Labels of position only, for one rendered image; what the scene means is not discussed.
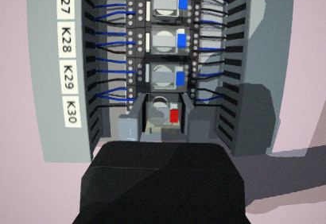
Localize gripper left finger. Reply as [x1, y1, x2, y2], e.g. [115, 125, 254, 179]
[118, 94, 148, 141]

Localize grey relay panel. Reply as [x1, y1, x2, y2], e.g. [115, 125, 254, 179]
[26, 0, 293, 163]

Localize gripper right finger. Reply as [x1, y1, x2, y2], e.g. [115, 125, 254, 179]
[179, 95, 211, 143]

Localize grey relay with red button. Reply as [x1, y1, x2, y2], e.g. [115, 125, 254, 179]
[146, 92, 182, 129]

